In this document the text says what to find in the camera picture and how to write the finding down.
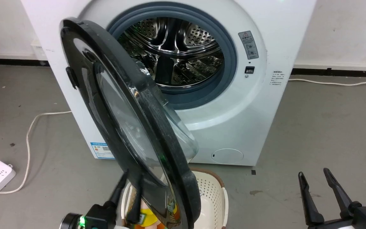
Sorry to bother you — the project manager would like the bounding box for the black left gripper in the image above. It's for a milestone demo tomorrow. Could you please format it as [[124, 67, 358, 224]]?
[[60, 171, 144, 229]]

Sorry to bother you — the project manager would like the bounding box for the black round glass washer door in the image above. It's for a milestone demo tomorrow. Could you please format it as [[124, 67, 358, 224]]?
[[60, 18, 201, 229]]

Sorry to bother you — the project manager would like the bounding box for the white front-load washing machine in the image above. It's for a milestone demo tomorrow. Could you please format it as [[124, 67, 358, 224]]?
[[21, 0, 317, 167]]

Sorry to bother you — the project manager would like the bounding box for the grey rubber door gasket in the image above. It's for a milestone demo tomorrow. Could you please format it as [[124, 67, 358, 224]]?
[[107, 2, 237, 110]]

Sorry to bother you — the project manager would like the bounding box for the yellow plush toy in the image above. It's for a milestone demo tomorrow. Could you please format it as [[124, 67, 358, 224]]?
[[131, 200, 167, 229]]

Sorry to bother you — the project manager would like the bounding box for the blue energy label sticker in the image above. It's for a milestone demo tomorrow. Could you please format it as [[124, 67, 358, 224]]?
[[90, 142, 115, 159]]

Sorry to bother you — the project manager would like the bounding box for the white perforated laundry basket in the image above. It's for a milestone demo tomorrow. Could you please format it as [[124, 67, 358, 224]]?
[[120, 168, 229, 229]]

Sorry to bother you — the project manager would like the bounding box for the round white filter cover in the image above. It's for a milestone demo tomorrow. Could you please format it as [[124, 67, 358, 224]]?
[[211, 148, 244, 165]]

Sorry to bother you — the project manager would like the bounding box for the stainless steel washer drum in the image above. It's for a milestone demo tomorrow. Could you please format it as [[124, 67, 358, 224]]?
[[117, 17, 225, 88]]

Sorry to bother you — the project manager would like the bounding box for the grey warning sticker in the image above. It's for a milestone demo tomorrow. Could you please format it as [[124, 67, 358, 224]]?
[[238, 31, 259, 60]]

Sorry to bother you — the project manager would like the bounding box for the white power strip cable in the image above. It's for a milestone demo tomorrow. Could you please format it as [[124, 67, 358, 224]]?
[[0, 110, 72, 195]]

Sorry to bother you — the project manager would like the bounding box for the thin white floor cable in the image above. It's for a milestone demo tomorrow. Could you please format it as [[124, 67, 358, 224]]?
[[288, 78, 366, 87]]

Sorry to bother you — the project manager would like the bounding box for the white wall socket box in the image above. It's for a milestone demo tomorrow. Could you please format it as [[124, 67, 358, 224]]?
[[30, 39, 48, 61]]

